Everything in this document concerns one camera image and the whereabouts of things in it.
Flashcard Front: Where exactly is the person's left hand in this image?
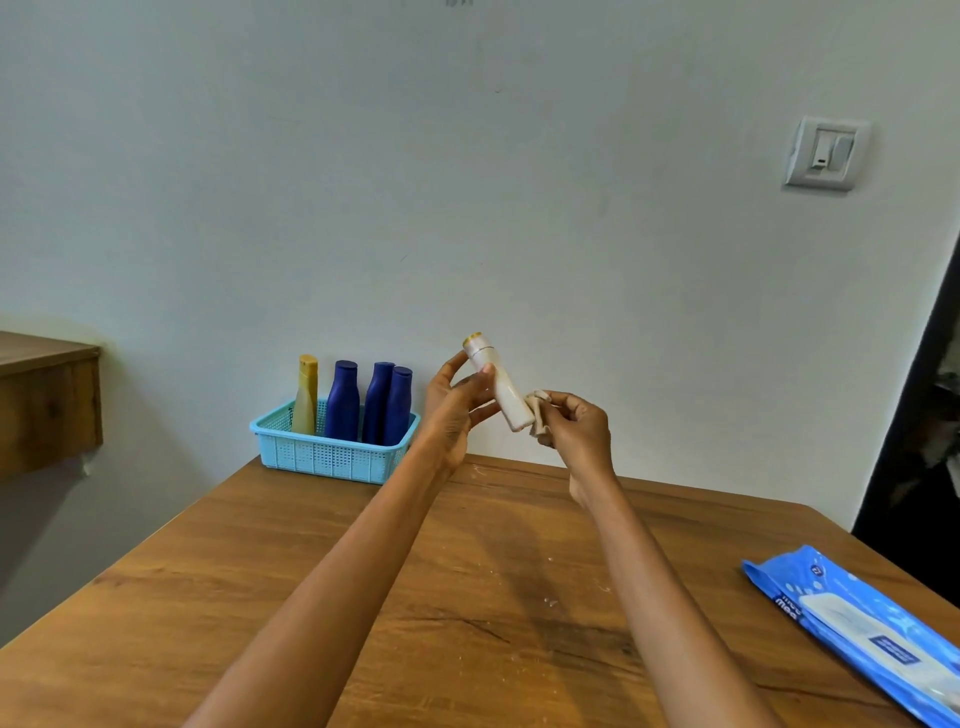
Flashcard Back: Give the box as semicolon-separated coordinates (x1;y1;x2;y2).
416;350;502;475

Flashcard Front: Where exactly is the person's right hand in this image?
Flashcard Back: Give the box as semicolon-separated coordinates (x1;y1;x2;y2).
533;389;621;511

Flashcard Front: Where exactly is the slim dark blue bottle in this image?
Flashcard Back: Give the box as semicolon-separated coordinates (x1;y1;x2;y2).
362;362;397;446
382;365;414;447

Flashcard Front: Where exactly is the white wipe cloth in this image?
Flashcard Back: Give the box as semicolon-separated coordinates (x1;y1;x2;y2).
524;389;556;439

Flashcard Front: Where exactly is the wide dark blue bottle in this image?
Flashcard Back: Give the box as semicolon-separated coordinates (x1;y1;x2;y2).
323;360;361;442

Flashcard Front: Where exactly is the light blue plastic basket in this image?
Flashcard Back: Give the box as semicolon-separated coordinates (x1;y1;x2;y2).
249;398;422;486

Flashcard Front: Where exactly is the beige bottle with white cap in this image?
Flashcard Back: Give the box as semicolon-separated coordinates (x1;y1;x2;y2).
290;383;319;436

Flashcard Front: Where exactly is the blue wet wipes pack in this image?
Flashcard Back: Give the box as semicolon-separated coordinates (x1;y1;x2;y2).
742;545;960;728

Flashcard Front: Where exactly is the person's right forearm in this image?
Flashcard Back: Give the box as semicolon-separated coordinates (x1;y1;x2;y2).
581;483;785;728

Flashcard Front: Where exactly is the person's left forearm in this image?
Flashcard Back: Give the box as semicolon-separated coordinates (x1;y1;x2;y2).
183;446;459;728

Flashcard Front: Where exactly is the wooden table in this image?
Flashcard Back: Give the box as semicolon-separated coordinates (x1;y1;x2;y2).
0;452;960;728

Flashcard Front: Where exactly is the black door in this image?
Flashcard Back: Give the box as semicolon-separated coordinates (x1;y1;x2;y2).
852;239;960;609

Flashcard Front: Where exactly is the wooden side desk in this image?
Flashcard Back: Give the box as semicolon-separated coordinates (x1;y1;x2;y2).
0;330;104;481

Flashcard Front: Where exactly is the grey wall light switch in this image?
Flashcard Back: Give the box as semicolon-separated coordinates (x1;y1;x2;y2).
782;116;871;193

